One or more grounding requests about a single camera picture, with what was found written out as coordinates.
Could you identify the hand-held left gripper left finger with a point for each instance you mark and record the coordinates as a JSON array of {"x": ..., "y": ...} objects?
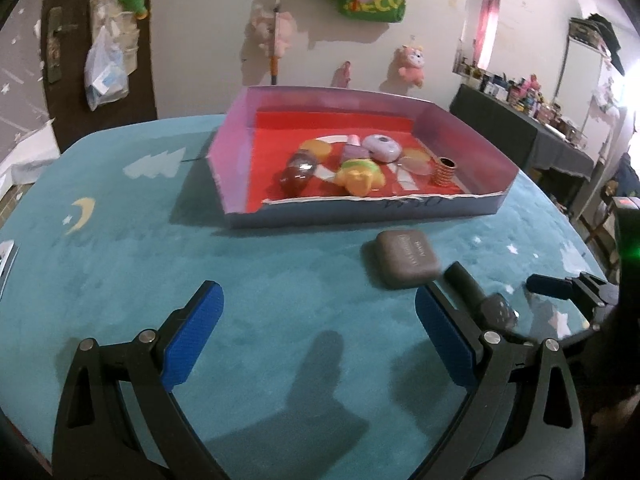
[{"x": 195, "y": 332}]

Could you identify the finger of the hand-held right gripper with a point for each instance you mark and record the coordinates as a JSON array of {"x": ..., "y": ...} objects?
[
  {"x": 550, "y": 285},
  {"x": 582, "y": 336}
]

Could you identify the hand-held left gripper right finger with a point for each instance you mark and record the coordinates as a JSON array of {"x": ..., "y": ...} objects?
[{"x": 445, "y": 337}]

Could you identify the black flashlight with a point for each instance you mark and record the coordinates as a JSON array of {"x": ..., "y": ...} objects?
[{"x": 475, "y": 300}]

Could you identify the brown rounded case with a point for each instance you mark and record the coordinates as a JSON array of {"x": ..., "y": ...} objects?
[{"x": 407, "y": 265}]

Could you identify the pink cardboard box tray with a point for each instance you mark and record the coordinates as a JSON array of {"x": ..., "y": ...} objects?
[{"x": 360, "y": 195}]

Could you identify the clear glass bowl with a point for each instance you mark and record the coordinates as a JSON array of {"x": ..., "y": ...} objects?
[{"x": 415, "y": 166}]

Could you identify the green frog toy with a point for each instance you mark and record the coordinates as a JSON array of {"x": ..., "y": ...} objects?
[{"x": 361, "y": 177}]

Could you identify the white round donut toy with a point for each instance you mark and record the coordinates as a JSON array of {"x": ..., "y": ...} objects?
[{"x": 382, "y": 147}]

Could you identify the purple popsicle toy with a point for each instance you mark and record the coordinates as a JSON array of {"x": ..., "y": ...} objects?
[{"x": 354, "y": 152}]

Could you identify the small orange disc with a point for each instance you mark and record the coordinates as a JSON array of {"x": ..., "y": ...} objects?
[{"x": 315, "y": 149}]

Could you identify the person's right forearm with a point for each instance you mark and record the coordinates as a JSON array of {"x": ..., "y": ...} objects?
[{"x": 612, "y": 400}]

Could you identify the black draped table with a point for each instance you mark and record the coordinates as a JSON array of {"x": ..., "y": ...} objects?
[{"x": 520, "y": 132}]

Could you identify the red ball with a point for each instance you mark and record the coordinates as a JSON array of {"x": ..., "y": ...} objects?
[{"x": 290, "y": 180}]

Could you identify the row of small bottles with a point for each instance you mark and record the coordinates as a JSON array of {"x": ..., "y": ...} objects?
[{"x": 525, "y": 95}]

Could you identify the white flat strip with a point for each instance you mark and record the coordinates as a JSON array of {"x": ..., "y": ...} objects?
[{"x": 5, "y": 265}]

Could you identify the dark hanging clothing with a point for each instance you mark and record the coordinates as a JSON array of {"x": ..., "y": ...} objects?
[{"x": 605, "y": 35}]

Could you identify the pink plush doll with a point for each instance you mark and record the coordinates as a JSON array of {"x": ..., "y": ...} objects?
[{"x": 412, "y": 64}]

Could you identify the pink curtain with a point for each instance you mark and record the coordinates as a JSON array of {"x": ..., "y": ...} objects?
[{"x": 487, "y": 25}]

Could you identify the clear plastic bag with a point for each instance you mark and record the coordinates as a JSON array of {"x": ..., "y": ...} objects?
[{"x": 104, "y": 77}]

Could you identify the small pink figure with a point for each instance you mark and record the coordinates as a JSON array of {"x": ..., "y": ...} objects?
[{"x": 343, "y": 74}]

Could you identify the dark brown door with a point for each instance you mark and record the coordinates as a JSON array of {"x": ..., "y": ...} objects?
[{"x": 75, "y": 50}]

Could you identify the giant orange white pen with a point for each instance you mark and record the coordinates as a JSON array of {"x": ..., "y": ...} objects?
[{"x": 275, "y": 35}]

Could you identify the pale pink plush pig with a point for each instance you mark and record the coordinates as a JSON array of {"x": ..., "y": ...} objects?
[{"x": 274, "y": 30}]

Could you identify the clear hanging pocket organizer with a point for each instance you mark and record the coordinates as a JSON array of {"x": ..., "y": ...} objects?
[{"x": 112, "y": 15}]

